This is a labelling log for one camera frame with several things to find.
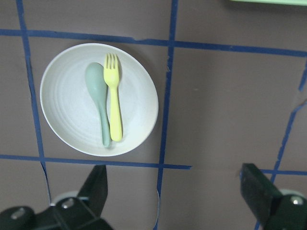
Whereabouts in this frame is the white round plate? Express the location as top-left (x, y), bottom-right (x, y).
top-left (40, 43), bottom-right (159, 157)

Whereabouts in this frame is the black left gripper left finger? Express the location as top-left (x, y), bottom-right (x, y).
top-left (77, 165), bottom-right (107, 216)

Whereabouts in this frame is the pale green plastic spoon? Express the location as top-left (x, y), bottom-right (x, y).
top-left (85, 62), bottom-right (111, 148)

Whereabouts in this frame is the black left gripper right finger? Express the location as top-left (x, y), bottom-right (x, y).
top-left (240, 163), bottom-right (282, 225)

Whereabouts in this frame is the light green plastic tray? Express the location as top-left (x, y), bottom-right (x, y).
top-left (233, 0), bottom-right (307, 6)

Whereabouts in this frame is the yellow plastic fork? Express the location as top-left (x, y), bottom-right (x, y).
top-left (104, 53), bottom-right (123, 142)

